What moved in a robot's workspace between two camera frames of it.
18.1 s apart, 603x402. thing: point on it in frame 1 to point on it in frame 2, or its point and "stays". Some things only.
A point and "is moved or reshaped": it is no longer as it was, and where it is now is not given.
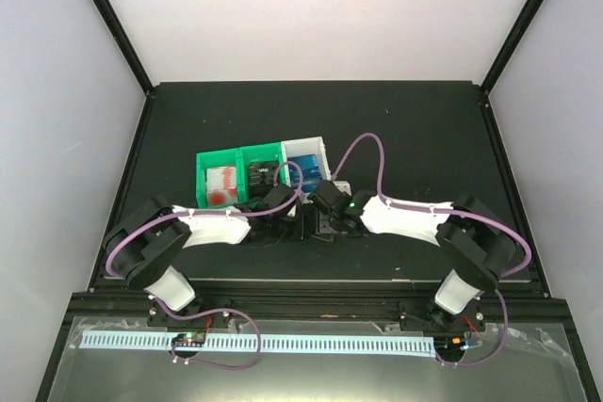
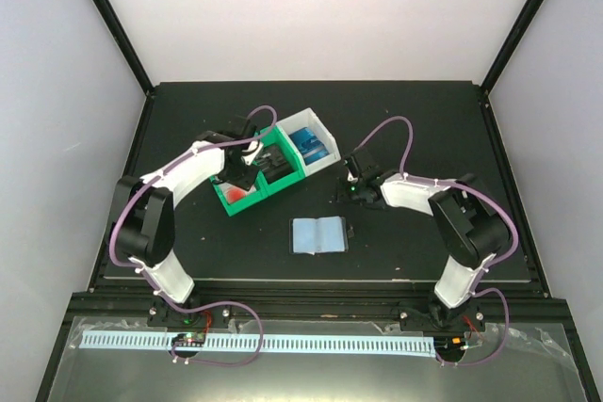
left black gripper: (297, 234) to (246, 182)
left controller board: (189, 340) stays
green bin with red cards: (222, 178) is moved or reshaped
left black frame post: (120, 29) stays
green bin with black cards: (256, 167) to (270, 135)
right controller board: (448, 345) stays
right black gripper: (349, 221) to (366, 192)
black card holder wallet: (310, 221) is moved or reshaped
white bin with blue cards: (306, 165) to (309, 119)
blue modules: (311, 173) to (309, 146)
